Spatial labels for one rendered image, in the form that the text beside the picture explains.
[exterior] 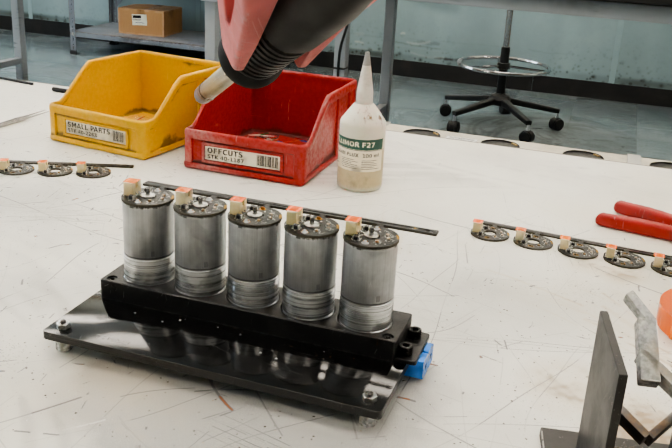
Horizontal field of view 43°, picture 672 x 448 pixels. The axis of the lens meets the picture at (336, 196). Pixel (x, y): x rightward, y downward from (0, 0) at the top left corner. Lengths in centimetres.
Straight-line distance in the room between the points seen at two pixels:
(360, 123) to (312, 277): 24
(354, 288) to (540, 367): 10
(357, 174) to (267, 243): 23
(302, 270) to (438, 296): 11
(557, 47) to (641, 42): 42
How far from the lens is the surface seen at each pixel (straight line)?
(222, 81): 34
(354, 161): 61
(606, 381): 30
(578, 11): 264
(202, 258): 40
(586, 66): 474
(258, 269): 39
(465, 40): 480
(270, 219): 39
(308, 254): 37
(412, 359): 38
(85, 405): 37
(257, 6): 26
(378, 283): 37
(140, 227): 41
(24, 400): 38
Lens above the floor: 95
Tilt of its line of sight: 20 degrees down
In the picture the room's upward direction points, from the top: 3 degrees clockwise
